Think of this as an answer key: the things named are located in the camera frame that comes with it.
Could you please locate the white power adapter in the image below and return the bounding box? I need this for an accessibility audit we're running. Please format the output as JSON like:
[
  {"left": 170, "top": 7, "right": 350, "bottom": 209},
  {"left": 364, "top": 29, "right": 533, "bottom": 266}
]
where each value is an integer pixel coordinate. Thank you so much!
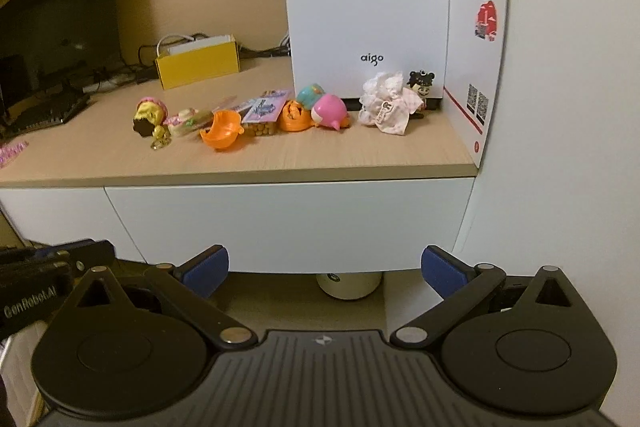
[{"left": 82, "top": 74, "right": 137, "bottom": 92}]

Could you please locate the black computer monitor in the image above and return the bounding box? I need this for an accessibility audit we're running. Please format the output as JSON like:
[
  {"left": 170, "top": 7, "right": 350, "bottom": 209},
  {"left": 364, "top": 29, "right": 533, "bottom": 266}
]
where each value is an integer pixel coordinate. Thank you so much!
[{"left": 0, "top": 0, "right": 125, "bottom": 120}]

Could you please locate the black cable bundle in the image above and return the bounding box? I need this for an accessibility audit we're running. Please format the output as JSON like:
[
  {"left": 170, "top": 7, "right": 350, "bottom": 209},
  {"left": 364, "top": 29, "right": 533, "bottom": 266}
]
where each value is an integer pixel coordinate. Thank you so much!
[{"left": 75, "top": 42, "right": 162, "bottom": 96}]

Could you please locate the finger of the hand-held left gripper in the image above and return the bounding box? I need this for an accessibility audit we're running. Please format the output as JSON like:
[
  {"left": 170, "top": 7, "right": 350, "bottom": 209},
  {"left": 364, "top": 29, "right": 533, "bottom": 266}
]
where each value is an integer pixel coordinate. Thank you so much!
[
  {"left": 0, "top": 237, "right": 116, "bottom": 279},
  {"left": 0, "top": 260, "right": 72, "bottom": 284}
]

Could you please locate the black keyboard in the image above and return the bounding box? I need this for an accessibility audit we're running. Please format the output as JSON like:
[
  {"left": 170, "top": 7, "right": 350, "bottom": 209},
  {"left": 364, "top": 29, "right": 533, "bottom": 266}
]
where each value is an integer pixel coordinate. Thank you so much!
[{"left": 0, "top": 91, "right": 94, "bottom": 139}]

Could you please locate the white quilted fabric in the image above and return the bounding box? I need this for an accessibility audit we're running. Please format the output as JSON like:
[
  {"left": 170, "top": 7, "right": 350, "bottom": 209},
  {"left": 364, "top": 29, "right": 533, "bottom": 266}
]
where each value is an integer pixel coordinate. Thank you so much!
[{"left": 0, "top": 332, "right": 37, "bottom": 389}]

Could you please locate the teal pink round toy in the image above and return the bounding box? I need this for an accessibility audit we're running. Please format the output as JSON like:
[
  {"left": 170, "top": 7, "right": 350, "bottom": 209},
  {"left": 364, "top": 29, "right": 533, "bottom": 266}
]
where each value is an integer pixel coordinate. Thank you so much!
[{"left": 296, "top": 83, "right": 350, "bottom": 130}]

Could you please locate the yellow doll keychain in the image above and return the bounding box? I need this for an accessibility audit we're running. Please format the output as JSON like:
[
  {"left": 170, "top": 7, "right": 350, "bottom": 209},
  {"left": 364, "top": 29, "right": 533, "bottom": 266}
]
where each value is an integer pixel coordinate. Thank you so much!
[{"left": 132, "top": 96, "right": 174, "bottom": 152}]

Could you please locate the pink printed packet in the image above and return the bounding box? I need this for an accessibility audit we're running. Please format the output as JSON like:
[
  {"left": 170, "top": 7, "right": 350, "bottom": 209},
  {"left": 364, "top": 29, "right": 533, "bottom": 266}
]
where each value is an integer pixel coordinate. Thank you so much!
[{"left": 241, "top": 89, "right": 294, "bottom": 138}]

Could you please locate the yellow cardboard box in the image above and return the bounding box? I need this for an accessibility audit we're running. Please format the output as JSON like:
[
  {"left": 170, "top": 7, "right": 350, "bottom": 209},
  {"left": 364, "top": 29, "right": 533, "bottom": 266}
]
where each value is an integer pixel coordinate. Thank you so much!
[{"left": 154, "top": 34, "right": 242, "bottom": 91}]

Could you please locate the orange capsule shell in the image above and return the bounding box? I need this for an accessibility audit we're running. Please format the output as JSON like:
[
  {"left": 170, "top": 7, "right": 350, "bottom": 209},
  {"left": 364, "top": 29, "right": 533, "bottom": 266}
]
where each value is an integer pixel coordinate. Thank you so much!
[{"left": 200, "top": 109, "right": 245, "bottom": 152}]

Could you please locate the white coiled cable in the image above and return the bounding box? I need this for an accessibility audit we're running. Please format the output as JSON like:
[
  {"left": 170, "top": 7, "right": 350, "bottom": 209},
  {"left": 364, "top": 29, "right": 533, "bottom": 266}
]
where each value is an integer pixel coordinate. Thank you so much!
[{"left": 156, "top": 33, "right": 206, "bottom": 58}]

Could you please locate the pink hair clip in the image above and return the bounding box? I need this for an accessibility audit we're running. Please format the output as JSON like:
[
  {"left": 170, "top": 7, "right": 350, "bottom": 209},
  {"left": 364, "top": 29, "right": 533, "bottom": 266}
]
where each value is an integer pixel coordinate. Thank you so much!
[{"left": 0, "top": 141, "right": 29, "bottom": 170}]

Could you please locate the black-haired figurine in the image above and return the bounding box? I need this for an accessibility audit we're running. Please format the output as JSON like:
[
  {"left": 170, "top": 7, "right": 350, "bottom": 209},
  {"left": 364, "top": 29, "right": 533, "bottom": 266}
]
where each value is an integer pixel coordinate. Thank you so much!
[{"left": 407, "top": 69, "right": 437, "bottom": 113}]

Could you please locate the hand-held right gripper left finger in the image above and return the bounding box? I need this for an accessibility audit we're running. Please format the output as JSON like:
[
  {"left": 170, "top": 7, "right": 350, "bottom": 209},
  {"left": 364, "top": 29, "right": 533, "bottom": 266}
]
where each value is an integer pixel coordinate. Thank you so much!
[{"left": 65, "top": 244, "right": 256, "bottom": 350}]

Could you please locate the white inner box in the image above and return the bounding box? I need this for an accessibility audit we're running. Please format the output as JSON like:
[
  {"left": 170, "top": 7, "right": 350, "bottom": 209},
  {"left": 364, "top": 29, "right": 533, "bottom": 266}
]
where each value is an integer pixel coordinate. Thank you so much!
[{"left": 167, "top": 35, "right": 236, "bottom": 57}]

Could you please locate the orange pumpkin toy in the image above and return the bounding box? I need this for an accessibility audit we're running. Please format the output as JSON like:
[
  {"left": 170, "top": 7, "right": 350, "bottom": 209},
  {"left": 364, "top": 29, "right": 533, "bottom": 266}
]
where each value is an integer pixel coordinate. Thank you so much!
[{"left": 277, "top": 99, "right": 317, "bottom": 133}]

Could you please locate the white desk front panel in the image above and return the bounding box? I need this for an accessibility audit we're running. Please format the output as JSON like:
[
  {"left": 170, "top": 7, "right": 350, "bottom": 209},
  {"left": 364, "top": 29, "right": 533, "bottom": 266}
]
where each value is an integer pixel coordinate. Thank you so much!
[{"left": 0, "top": 186, "right": 136, "bottom": 261}]

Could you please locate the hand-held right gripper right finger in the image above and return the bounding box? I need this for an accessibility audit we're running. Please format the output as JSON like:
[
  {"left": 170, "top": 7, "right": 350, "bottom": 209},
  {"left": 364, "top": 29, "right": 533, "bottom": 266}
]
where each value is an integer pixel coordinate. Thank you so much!
[{"left": 389, "top": 245, "right": 583, "bottom": 350}]

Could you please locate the cream round stool base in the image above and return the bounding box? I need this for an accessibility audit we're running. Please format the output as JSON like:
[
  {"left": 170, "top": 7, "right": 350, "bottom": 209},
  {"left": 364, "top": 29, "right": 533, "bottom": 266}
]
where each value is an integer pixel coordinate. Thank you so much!
[{"left": 316, "top": 272, "right": 385, "bottom": 301}]

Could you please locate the white card red print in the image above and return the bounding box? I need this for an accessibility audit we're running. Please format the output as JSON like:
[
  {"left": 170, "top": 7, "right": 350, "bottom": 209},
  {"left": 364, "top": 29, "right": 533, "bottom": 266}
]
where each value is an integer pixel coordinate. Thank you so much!
[{"left": 442, "top": 0, "right": 514, "bottom": 170}]

